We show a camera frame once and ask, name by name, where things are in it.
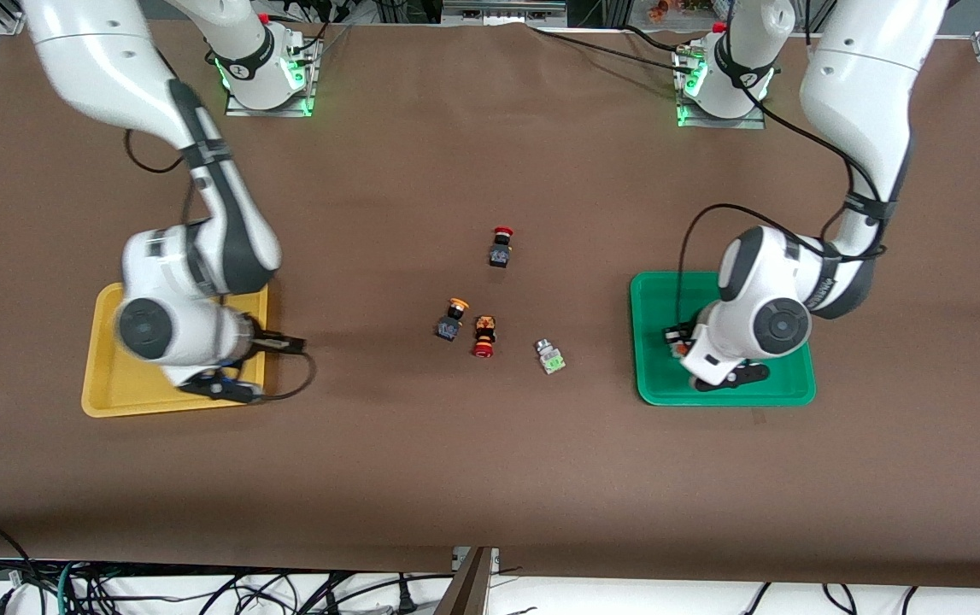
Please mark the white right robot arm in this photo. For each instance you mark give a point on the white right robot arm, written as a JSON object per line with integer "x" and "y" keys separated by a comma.
{"x": 96, "y": 60}

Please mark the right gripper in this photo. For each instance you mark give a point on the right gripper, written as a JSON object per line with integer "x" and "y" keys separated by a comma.
{"x": 274, "y": 343}

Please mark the brown table cover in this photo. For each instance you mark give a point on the brown table cover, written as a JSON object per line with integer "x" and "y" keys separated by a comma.
{"x": 490, "y": 478}

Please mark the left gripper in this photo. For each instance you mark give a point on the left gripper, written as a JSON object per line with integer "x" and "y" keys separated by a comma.
{"x": 683, "y": 339}

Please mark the white button orange block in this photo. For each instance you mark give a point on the white button orange block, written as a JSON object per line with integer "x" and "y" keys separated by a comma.
{"x": 677, "y": 342}

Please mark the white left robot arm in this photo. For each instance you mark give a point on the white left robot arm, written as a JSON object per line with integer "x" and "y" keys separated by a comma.
{"x": 865, "y": 85}

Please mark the yellow plastic tray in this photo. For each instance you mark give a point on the yellow plastic tray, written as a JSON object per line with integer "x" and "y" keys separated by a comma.
{"x": 114, "y": 389}

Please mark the grey metal rail box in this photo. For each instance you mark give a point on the grey metal rail box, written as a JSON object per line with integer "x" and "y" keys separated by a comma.
{"x": 502, "y": 10}

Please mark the white button green block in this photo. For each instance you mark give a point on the white button green block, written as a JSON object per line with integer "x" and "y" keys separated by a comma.
{"x": 550, "y": 359}

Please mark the red mushroom button black body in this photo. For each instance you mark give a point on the red mushroom button black body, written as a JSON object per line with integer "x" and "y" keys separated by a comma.
{"x": 501, "y": 252}

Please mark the yellow mushroom push button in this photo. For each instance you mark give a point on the yellow mushroom push button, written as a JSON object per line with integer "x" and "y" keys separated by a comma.
{"x": 451, "y": 323}

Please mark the green plastic tray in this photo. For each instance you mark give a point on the green plastic tray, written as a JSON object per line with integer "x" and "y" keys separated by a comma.
{"x": 789, "y": 384}

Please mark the red button orange black body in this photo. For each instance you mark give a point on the red button orange black body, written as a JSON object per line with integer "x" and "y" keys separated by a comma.
{"x": 484, "y": 335}

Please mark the grey metal table leg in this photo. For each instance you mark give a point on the grey metal table leg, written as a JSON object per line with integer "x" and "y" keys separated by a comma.
{"x": 472, "y": 589}

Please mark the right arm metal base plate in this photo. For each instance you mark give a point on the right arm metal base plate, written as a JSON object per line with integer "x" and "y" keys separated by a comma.
{"x": 237, "y": 109}

